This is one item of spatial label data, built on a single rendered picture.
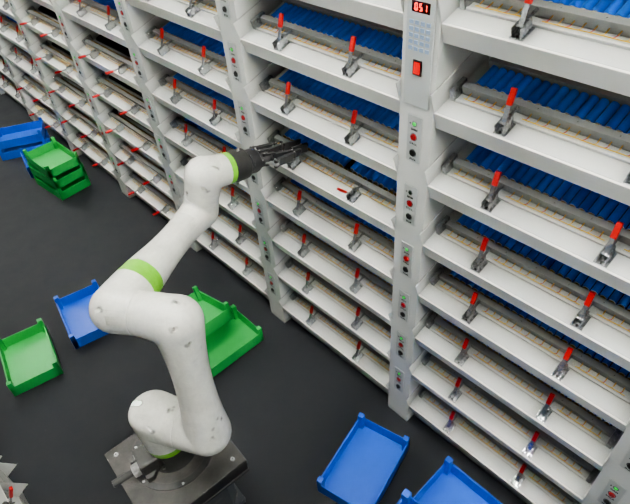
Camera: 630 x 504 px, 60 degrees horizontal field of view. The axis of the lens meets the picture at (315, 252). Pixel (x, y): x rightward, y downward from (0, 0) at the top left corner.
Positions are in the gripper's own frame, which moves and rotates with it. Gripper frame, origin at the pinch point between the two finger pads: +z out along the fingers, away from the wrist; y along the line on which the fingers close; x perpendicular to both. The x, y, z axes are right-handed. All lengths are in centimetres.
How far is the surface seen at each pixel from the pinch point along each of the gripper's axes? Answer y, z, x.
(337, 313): 17, 11, -64
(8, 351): -94, -79, -113
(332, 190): 18.8, -1.2, -6.9
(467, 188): 63, -3, 13
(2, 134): -278, -13, -90
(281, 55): 2.7, -10.1, 30.5
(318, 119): 11.7, -2.6, 13.6
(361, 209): 31.5, -1.9, -7.3
